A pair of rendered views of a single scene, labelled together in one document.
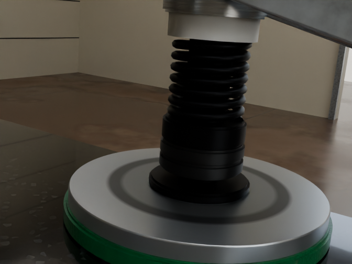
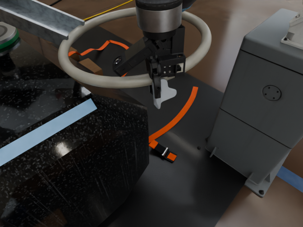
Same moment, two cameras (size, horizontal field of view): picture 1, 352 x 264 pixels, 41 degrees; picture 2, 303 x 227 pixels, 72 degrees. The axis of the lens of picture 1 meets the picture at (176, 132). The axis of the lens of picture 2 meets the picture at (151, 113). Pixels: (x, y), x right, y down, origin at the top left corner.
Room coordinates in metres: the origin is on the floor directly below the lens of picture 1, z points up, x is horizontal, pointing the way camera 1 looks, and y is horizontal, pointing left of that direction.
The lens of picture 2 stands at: (-0.30, -0.85, 1.27)
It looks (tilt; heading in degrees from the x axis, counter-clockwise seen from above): 48 degrees down; 11
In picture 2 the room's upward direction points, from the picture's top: straight up
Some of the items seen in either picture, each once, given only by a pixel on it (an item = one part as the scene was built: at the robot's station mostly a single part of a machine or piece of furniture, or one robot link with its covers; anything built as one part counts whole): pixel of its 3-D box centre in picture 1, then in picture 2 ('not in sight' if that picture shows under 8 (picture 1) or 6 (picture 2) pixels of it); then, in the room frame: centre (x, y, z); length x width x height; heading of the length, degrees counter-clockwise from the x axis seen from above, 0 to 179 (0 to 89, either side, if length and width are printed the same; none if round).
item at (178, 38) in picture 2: not in sight; (162, 51); (0.12, -0.79, 1.01); 0.09 x 0.08 x 0.12; 114
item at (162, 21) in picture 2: not in sight; (158, 14); (0.13, -0.78, 1.09); 0.10 x 0.09 x 0.05; 24
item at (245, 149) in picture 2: not in sight; (268, 106); (0.63, -1.33, 0.43); 0.50 x 0.50 x 0.85; 58
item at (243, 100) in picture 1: (209, 69); not in sight; (0.38, -0.02, 0.95); 0.06 x 0.06 x 0.09
